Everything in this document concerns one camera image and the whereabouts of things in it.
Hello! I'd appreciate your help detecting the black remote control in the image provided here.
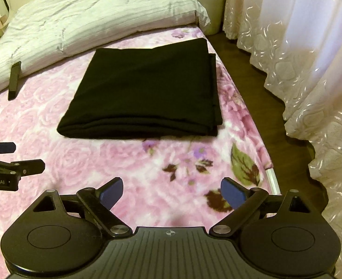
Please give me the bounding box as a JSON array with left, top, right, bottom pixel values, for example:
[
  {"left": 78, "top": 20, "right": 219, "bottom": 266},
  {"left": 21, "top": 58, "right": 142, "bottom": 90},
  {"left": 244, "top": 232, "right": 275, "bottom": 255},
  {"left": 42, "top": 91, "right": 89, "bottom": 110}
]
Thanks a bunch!
[{"left": 8, "top": 61, "right": 21, "bottom": 101}]

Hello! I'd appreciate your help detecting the pink floral blanket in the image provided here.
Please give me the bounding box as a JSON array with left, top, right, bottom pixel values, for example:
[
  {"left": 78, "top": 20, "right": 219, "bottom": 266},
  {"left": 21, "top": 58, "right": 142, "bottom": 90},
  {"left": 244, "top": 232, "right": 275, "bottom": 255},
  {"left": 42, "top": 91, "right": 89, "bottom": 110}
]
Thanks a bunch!
[{"left": 0, "top": 24, "right": 282, "bottom": 279}]

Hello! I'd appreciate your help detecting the white striped duvet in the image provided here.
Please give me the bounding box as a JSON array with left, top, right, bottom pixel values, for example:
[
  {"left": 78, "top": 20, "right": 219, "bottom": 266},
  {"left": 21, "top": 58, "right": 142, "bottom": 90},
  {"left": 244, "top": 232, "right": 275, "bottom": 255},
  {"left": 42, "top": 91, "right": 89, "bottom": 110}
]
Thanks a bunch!
[{"left": 0, "top": 0, "right": 211, "bottom": 91}]

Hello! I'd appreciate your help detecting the beige headboard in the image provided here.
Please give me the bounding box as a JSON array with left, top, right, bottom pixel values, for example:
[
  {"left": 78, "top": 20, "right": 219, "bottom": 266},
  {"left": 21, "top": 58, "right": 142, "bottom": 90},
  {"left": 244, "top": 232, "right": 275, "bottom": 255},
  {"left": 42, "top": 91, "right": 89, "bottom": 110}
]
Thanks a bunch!
[{"left": 182, "top": 0, "right": 229, "bottom": 36}]

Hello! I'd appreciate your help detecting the white lace curtain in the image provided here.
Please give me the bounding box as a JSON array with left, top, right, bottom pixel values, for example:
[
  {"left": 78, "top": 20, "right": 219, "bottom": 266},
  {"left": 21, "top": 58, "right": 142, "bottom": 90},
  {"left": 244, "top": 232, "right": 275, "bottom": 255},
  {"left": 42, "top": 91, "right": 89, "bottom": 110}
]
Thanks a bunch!
[{"left": 223, "top": 0, "right": 342, "bottom": 278}]

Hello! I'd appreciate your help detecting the black garment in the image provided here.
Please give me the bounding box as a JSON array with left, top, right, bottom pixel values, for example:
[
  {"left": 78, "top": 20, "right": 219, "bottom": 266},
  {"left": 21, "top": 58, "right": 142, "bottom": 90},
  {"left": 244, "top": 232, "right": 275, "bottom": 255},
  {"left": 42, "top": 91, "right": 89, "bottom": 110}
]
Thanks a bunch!
[{"left": 57, "top": 38, "right": 223, "bottom": 139}]

